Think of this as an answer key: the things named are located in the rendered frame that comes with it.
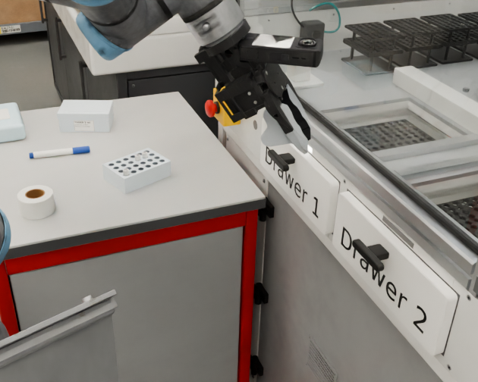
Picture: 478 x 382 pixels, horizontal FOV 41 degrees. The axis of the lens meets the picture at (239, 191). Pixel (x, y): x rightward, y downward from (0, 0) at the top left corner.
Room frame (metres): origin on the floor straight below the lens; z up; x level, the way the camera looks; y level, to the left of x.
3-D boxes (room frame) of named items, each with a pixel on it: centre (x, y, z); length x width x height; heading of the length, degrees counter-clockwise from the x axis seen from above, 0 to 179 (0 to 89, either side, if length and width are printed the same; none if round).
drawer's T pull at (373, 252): (0.77, -0.21, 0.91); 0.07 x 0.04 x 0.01; 23
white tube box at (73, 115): (1.49, 0.40, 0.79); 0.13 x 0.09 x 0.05; 93
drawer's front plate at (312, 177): (1.07, -0.11, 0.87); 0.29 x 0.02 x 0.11; 23
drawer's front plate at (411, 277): (0.78, -0.23, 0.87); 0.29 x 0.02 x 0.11; 23
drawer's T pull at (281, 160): (1.06, -0.08, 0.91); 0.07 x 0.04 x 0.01; 23
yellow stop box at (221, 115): (1.37, 0.04, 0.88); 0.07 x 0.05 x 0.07; 23
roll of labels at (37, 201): (1.08, 0.41, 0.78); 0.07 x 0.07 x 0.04
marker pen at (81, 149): (1.32, 0.42, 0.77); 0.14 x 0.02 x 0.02; 108
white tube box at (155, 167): (1.23, 0.23, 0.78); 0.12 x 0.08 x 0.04; 134
